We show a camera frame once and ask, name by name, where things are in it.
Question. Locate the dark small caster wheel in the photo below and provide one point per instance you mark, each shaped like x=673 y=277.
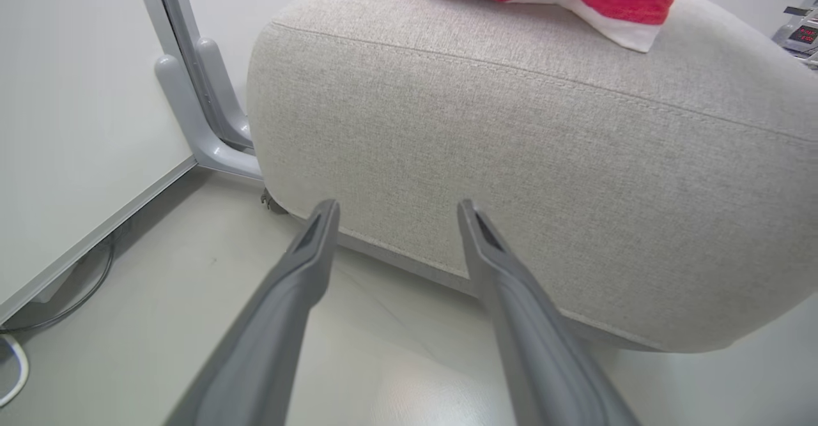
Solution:
x=273 y=204

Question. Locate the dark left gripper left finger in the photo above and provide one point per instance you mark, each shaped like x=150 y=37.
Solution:
x=268 y=324

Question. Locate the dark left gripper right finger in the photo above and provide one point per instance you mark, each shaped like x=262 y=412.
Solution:
x=537 y=349

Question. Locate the grey fabric sofa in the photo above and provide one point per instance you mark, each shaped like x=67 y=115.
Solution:
x=511 y=158

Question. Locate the grey partition foot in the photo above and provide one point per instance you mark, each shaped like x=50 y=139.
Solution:
x=192 y=119
x=220 y=87

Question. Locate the grey device with red display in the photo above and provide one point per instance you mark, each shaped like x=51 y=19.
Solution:
x=802 y=33

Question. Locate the large white partition panel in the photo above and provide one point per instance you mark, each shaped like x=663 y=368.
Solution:
x=77 y=126

